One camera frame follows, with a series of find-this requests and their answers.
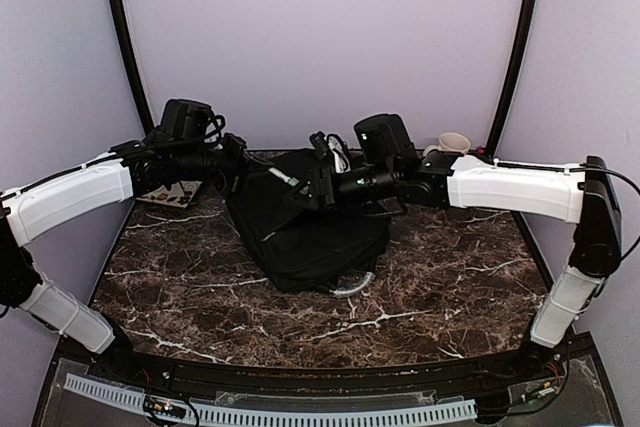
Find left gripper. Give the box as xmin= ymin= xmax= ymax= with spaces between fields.
xmin=175 ymin=132 xmax=274 ymax=200

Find clear pen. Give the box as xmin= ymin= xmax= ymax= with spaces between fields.
xmin=268 ymin=167 xmax=299 ymax=187

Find black student bag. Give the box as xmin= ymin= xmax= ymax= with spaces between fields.
xmin=226 ymin=149 xmax=390 ymax=293

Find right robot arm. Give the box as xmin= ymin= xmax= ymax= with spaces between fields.
xmin=287 ymin=126 xmax=628 ymax=381

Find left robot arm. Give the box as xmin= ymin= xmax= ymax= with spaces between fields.
xmin=1 ymin=134 xmax=272 ymax=383

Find white mug with print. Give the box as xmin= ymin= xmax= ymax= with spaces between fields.
xmin=423 ymin=132 xmax=472 ymax=155

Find small circuit board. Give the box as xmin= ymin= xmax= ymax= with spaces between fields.
xmin=142 ymin=396 xmax=187 ymax=421

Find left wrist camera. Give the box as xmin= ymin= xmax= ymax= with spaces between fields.
xmin=159 ymin=99 xmax=214 ymax=141

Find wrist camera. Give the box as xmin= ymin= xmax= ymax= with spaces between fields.
xmin=354 ymin=113 xmax=418 ymax=170
xmin=159 ymin=99 xmax=214 ymax=141

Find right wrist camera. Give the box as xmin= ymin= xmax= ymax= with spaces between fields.
xmin=354 ymin=113 xmax=418 ymax=170

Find black front table rail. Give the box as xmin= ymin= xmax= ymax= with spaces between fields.
xmin=60 ymin=341 xmax=568 ymax=398

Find left black frame post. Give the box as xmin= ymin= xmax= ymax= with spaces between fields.
xmin=108 ymin=0 xmax=154 ymax=133

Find black frame post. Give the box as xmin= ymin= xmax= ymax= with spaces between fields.
xmin=108 ymin=0 xmax=154 ymax=133
xmin=485 ymin=0 xmax=536 ymax=156

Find white cable duct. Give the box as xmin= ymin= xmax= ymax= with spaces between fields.
xmin=62 ymin=374 xmax=477 ymax=426

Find right black frame post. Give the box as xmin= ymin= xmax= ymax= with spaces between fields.
xmin=485 ymin=0 xmax=536 ymax=156

